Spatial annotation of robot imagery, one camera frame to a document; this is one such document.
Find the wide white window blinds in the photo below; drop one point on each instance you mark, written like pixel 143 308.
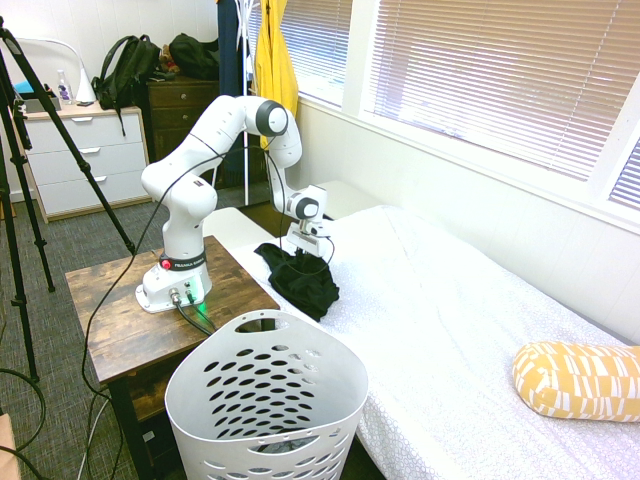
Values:
pixel 500 75

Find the teal item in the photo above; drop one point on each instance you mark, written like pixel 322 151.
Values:
pixel 25 90

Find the narrow white window blinds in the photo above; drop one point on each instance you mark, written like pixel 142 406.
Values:
pixel 320 45

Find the grey clothes in basket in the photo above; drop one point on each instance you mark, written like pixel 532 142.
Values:
pixel 290 445

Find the rustic wooden side table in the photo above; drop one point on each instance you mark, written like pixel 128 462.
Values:
pixel 115 320

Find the white drawer dresser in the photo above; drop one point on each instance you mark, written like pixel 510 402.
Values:
pixel 85 165

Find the grey box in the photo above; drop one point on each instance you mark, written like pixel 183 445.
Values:
pixel 42 105

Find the white desk lamp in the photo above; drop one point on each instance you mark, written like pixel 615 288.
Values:
pixel 84 87

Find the clear plastic bottle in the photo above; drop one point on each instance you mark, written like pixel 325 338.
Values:
pixel 64 90

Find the navy blue garment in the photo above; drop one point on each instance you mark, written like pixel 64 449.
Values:
pixel 230 50

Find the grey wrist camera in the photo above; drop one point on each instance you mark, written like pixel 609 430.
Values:
pixel 311 227

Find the yellow jacket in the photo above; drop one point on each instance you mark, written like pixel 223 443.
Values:
pixel 275 65

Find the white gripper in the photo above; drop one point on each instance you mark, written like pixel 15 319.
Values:
pixel 307 242

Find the brown stuffed toy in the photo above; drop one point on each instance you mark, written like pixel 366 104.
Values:
pixel 166 60

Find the black duffel bag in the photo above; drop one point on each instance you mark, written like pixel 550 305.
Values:
pixel 195 55

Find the black backpack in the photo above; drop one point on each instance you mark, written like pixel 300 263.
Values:
pixel 125 70

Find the white circle-patterned bedsheet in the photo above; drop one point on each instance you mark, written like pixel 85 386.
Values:
pixel 450 300

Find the black shorts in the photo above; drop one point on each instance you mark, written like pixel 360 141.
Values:
pixel 300 290

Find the white perforated laundry basket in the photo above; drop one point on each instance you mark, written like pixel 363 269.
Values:
pixel 320 400

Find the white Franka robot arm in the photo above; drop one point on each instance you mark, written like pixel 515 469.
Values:
pixel 180 200

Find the white coat rack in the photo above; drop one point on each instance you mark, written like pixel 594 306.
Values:
pixel 246 160

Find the black camera tripod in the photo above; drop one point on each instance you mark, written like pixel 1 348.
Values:
pixel 50 107

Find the dark wooden dresser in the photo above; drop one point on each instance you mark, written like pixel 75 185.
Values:
pixel 180 110

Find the yellow white patterned bolster pillow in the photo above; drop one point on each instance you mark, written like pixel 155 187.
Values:
pixel 575 380

